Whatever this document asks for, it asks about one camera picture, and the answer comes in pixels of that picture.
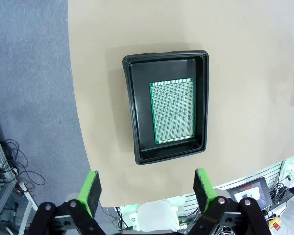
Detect black tablet with lit screen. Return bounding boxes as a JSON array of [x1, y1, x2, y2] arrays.
[[227, 176, 273, 209]]

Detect yellow red emergency stop button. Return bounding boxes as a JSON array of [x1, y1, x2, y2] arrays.
[[269, 216, 282, 231]]

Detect green perforated PCB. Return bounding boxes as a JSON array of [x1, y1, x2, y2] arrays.
[[149, 77, 196, 145]]

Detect aluminium equipment rack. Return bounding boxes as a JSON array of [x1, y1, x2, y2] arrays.
[[0, 119, 18, 235]]

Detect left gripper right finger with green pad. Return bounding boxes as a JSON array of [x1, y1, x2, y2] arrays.
[[185, 168, 272, 235]]

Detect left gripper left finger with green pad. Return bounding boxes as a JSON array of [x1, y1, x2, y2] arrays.
[[26, 170, 106, 235]]

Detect large black ESD tray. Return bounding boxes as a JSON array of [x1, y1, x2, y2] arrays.
[[122, 50, 210, 166]]

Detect black floor cables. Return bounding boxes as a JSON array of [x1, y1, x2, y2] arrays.
[[0, 138, 46, 194]]

